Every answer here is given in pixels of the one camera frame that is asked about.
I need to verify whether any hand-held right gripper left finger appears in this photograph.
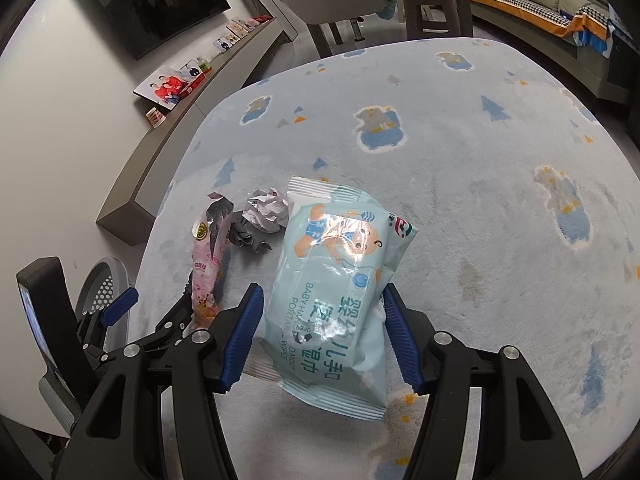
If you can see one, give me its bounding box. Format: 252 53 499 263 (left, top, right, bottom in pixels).
65 282 266 480

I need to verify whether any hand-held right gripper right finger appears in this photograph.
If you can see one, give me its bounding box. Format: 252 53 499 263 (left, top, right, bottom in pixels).
382 284 583 480

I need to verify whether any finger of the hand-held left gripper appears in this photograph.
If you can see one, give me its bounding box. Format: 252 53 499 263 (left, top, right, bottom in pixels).
105 294 196 361
79 287 140 361

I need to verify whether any pink snack wrapper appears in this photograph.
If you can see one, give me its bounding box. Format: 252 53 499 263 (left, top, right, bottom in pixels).
189 192 236 328

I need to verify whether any light blue wet wipes packet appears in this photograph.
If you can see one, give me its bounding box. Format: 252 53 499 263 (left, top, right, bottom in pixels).
245 176 418 407

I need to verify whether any crumpled grey wrapper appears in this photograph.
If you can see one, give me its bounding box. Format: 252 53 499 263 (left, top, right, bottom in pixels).
227 210 273 253

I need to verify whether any crumpled white paper ball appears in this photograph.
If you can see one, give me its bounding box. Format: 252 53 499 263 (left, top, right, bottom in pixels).
244 187 291 233

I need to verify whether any long grey sideboard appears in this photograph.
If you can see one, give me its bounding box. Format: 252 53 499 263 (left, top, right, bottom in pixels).
96 22 281 247

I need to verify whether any row of small ornaments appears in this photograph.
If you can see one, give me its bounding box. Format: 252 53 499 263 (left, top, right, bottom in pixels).
227 14 271 38

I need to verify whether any green sofa with blanket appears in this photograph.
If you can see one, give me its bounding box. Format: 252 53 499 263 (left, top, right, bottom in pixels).
460 0 640 106

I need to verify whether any houndstooth orange-trimmed blanket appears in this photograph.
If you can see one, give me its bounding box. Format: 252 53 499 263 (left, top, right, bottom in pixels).
467 0 613 56

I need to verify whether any large photo frame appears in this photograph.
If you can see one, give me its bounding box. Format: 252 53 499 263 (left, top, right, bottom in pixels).
133 66 187 110

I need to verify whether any black wall television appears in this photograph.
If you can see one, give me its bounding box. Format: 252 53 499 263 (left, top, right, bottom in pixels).
79 0 232 61

